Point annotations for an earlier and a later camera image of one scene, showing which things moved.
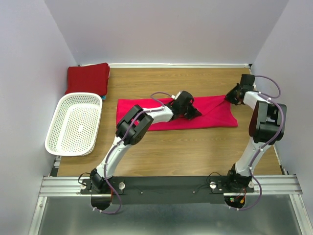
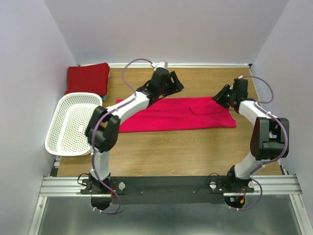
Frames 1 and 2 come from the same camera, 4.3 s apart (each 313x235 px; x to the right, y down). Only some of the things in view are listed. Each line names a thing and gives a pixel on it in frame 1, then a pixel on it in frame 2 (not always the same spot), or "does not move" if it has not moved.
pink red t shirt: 216,111 does not move
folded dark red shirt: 92,78 does not move
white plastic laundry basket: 75,128 does not move
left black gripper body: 190,110 -> 172,82
